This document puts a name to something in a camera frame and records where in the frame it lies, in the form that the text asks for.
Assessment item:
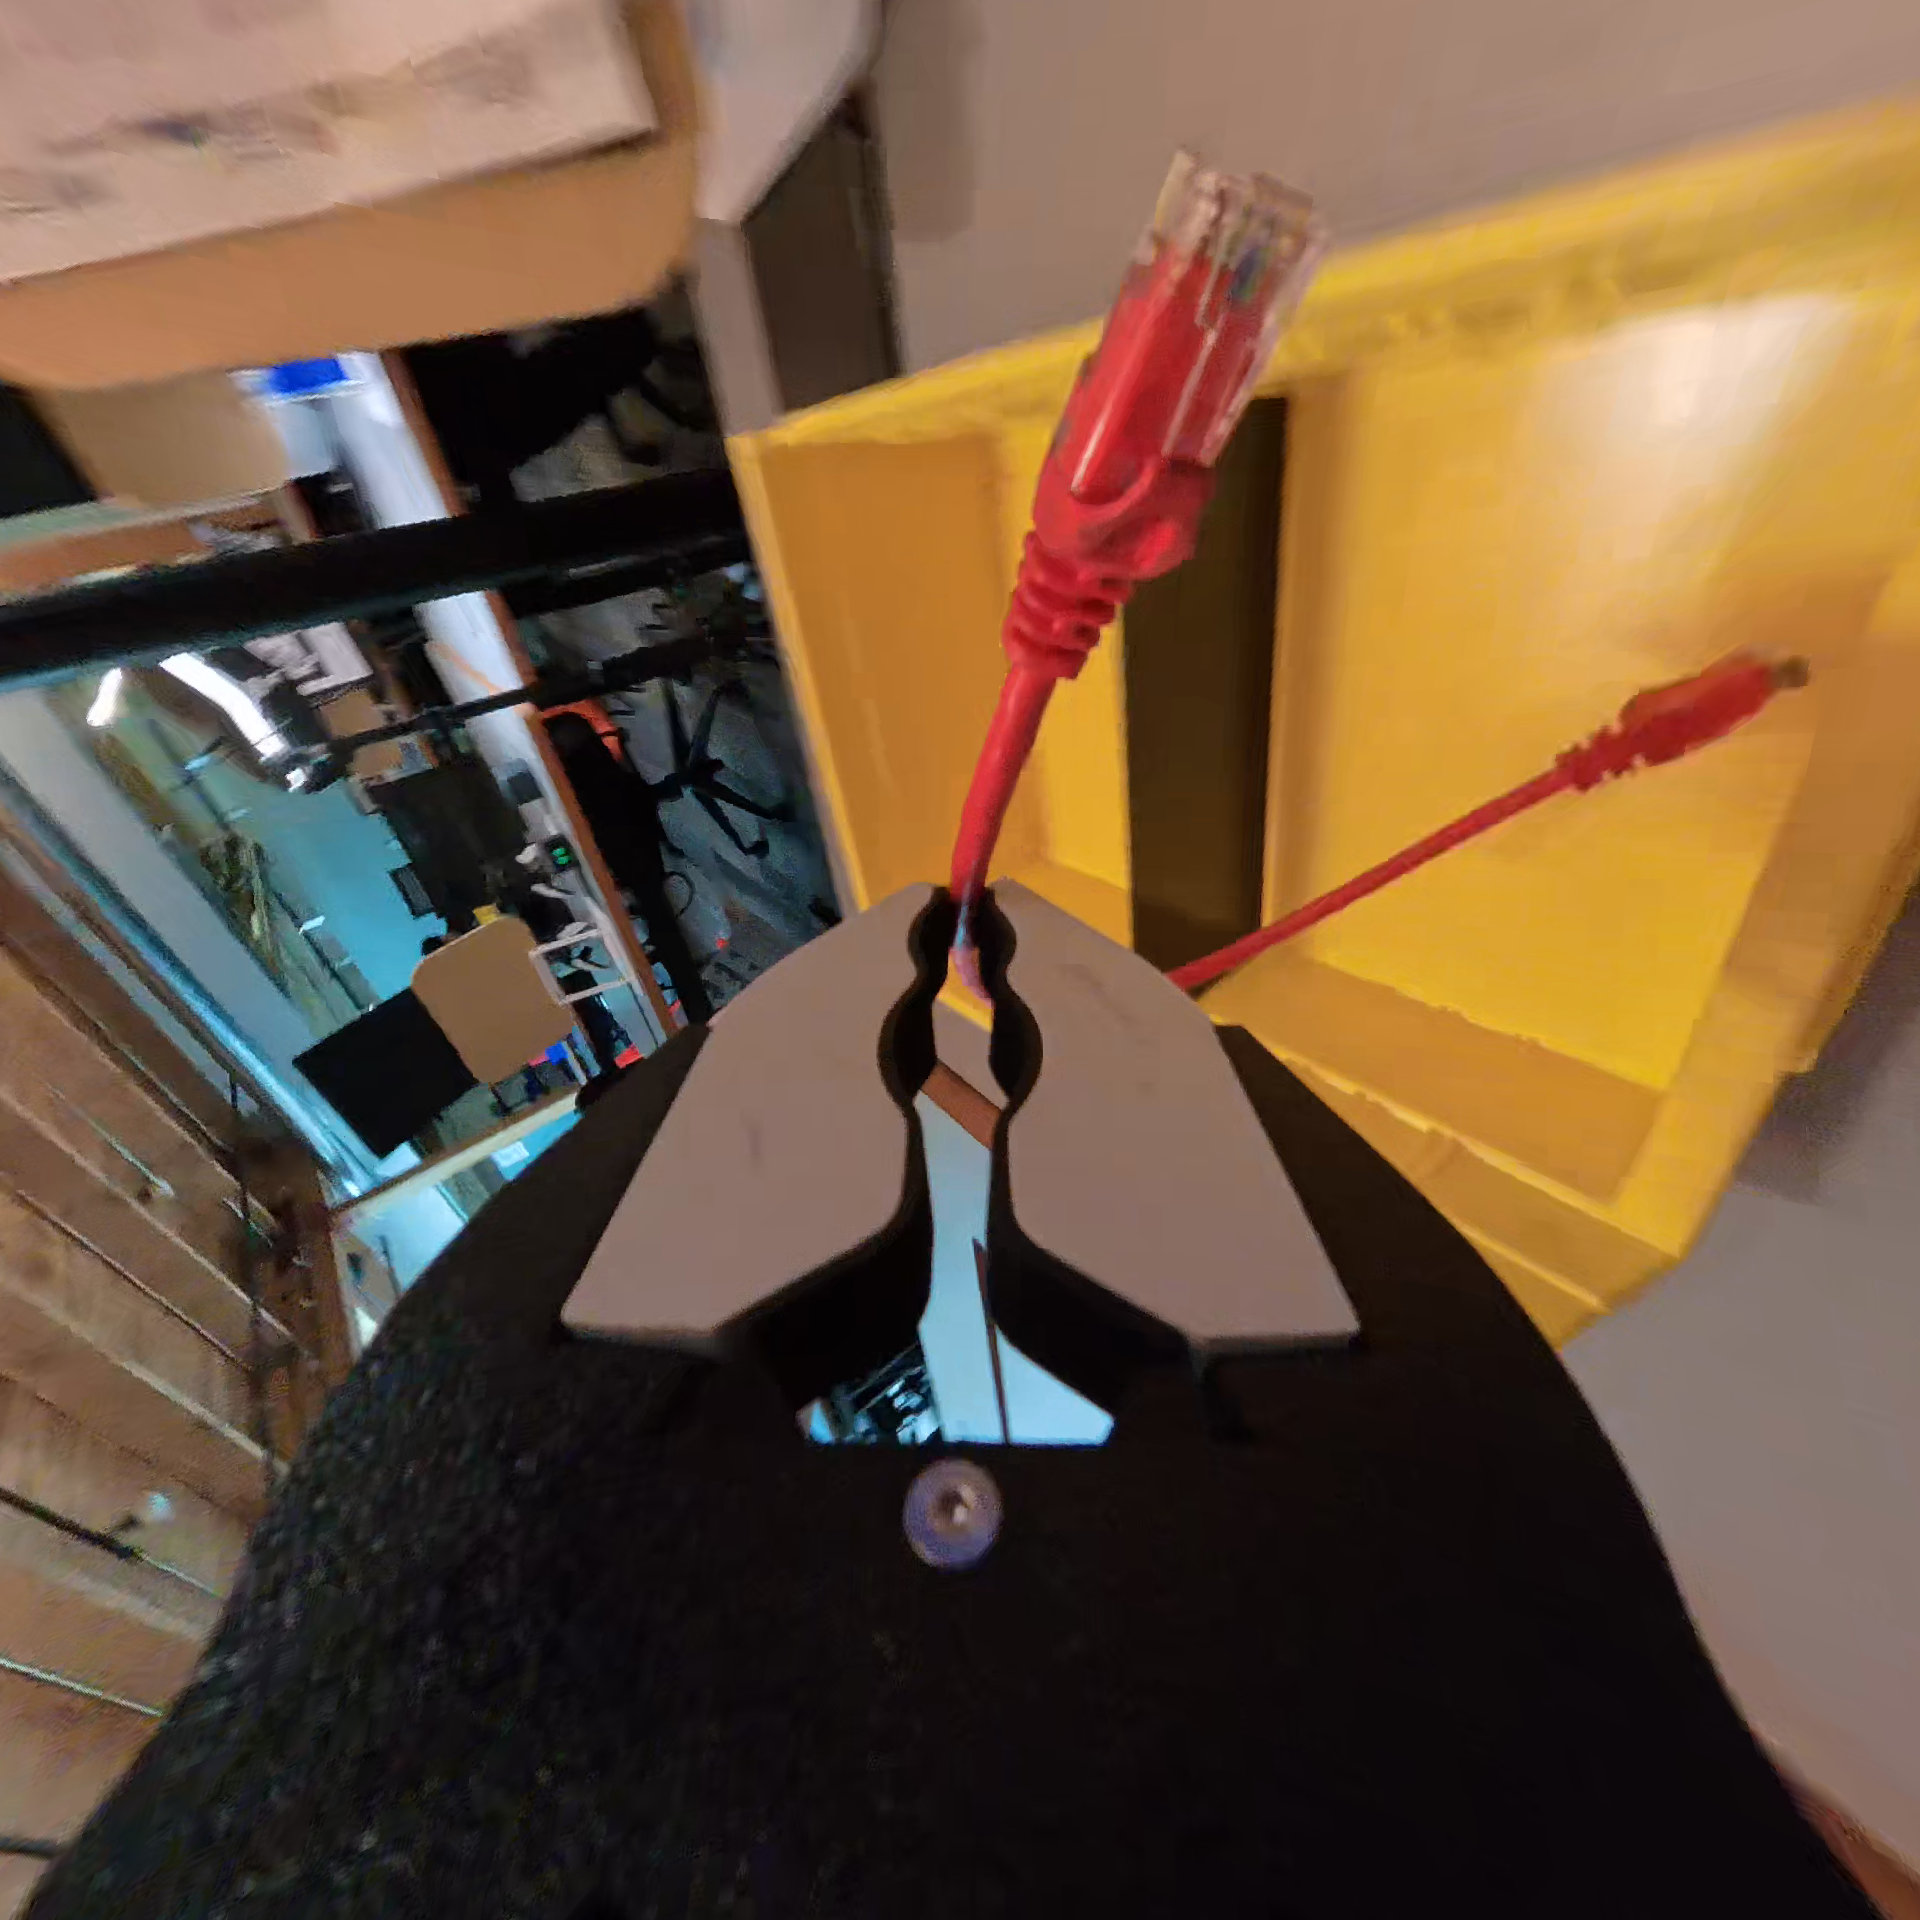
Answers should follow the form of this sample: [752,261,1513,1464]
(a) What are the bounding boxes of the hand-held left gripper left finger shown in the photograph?
[558,880,962,1364]

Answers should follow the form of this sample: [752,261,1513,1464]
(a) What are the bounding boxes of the wooden slat panel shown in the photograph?
[0,839,360,1884]

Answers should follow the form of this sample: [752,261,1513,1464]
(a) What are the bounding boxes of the yellow plastic bin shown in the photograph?
[725,97,1920,1354]

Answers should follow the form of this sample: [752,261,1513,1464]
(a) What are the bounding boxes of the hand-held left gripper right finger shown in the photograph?
[969,875,1363,1364]

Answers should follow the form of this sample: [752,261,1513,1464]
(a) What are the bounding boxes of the paper sign holder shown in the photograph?
[0,0,703,394]

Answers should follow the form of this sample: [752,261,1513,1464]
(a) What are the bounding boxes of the red ethernet cable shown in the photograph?
[944,147,1813,1444]

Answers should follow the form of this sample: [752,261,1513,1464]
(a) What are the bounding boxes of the black metal bar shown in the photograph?
[0,468,752,687]

